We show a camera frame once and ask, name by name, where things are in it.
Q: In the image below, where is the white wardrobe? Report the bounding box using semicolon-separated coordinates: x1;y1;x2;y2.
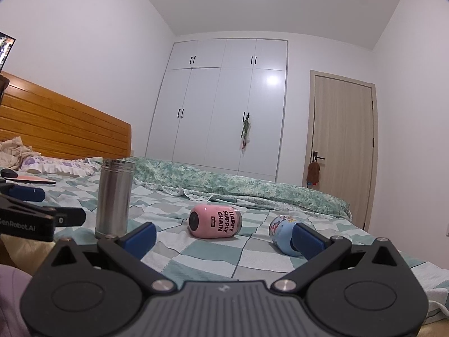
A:
145;38;289;183

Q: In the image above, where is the beige wooden door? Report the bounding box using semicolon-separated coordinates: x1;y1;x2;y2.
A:
302;69;379;232

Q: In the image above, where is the wooden headboard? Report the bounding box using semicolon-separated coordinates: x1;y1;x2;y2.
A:
0;71;132;164

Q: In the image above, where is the brown plush toy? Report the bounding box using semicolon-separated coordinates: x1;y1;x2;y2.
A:
307;161;322;185

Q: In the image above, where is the purple floral pillow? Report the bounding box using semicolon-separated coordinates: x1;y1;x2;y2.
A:
19;154;103;177

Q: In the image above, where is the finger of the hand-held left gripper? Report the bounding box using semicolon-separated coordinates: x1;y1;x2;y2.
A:
0;182;46;203
0;197;87;228

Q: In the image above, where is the yellow cloth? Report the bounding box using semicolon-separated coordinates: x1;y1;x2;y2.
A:
0;233;54;268

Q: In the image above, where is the pink cup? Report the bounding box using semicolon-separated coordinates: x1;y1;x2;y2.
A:
189;204;243;239

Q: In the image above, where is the red notebook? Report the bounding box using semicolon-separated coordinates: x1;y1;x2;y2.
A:
5;175;57;185

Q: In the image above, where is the stainless steel cup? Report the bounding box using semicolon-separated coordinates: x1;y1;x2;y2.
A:
95;159;136;239

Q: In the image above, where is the blue cartoon print cup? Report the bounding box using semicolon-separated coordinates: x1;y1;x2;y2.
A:
268;214;310;257

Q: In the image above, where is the crumpled beige cloth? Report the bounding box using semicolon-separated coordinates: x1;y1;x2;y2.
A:
0;137;41;171

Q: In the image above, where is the white cloth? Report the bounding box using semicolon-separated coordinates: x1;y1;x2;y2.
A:
426;279;449;311

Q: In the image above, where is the green hanging ornament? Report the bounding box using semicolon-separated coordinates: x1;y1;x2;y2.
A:
239;112;252;150

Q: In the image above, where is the purple clothing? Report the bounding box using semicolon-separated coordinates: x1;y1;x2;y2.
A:
0;265;34;337

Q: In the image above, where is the wall poster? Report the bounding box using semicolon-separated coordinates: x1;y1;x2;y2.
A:
0;31;17;73

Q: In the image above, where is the green floral quilt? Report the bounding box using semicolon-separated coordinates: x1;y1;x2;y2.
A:
131;157;352;219

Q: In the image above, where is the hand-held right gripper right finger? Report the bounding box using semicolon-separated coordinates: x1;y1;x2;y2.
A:
272;222;414;293

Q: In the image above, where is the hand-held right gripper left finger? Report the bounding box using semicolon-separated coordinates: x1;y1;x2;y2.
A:
35;222;178;293

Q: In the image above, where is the checkered bed sheet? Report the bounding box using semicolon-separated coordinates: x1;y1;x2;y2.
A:
0;174;449;290

